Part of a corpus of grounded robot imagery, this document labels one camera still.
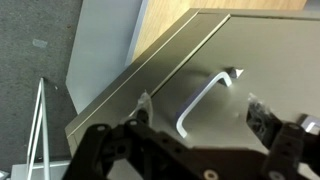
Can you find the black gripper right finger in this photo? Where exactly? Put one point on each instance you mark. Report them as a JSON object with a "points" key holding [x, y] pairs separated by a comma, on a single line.
{"points": [[286, 143]]}

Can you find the grey floor tape piece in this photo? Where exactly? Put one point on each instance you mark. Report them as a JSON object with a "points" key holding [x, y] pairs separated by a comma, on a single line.
{"points": [[40, 43]]}

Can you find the white tube frame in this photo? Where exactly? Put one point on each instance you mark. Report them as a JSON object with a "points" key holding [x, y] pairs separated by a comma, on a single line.
{"points": [[38, 133]]}

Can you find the beige metal filing cabinet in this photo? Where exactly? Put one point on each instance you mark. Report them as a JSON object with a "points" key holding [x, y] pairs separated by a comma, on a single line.
{"points": [[110, 110]]}

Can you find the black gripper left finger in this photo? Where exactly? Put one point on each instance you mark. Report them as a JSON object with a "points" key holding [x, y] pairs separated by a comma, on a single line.
{"points": [[110, 150]]}

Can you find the white base cabinet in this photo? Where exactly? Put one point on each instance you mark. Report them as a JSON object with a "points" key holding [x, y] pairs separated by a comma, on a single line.
{"points": [[100, 46]]}

